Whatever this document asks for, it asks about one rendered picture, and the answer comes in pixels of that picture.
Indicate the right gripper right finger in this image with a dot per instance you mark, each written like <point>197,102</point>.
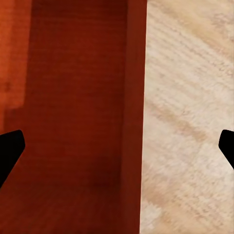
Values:
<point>226,145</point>

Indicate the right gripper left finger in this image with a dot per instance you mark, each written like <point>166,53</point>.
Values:
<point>12,145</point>

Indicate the storage box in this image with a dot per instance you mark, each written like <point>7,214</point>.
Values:
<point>72,76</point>

